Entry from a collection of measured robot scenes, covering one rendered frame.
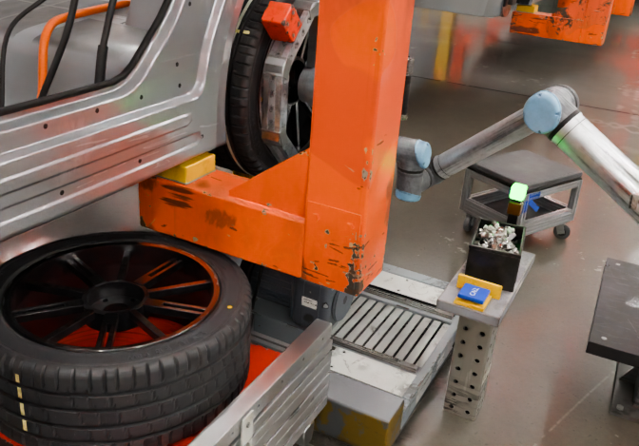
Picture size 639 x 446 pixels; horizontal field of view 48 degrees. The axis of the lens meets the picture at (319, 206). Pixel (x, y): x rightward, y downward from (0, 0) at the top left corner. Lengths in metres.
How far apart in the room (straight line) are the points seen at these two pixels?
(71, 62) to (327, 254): 0.83
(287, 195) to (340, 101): 0.30
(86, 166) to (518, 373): 1.57
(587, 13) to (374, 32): 4.22
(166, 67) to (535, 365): 1.56
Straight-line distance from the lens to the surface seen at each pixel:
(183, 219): 1.95
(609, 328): 2.29
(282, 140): 2.10
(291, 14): 2.02
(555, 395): 2.46
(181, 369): 1.57
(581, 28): 5.69
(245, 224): 1.83
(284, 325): 2.16
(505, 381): 2.46
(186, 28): 1.84
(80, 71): 1.97
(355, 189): 1.63
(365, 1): 1.53
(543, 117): 2.14
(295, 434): 1.90
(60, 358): 1.58
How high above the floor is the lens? 1.42
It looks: 24 degrees down
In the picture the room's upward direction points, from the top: 4 degrees clockwise
